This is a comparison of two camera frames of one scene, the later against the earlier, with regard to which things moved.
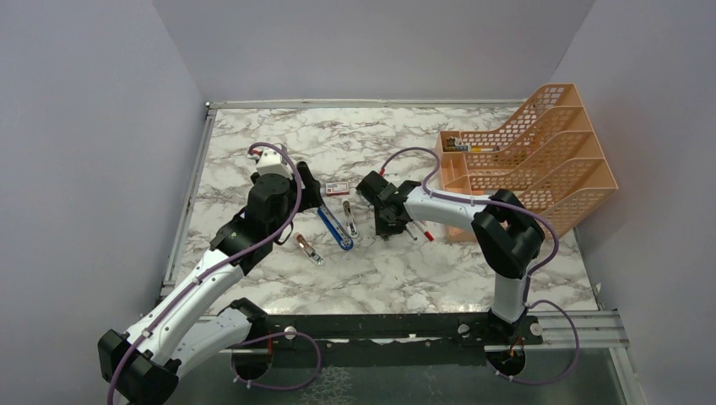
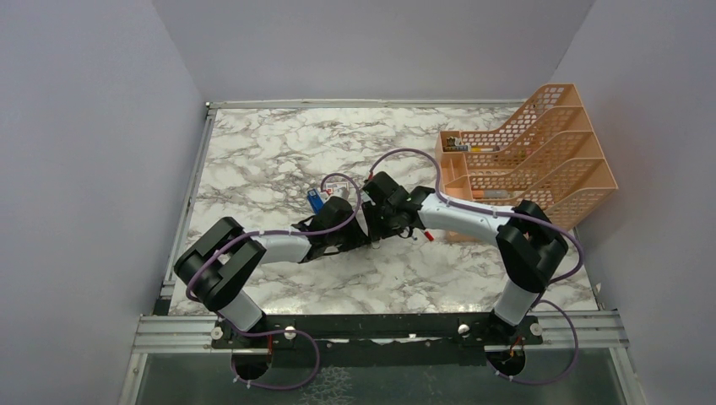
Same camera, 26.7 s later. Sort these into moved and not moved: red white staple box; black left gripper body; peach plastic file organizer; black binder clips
Moved: black left gripper body
Not moved: red white staple box; black binder clips; peach plastic file organizer
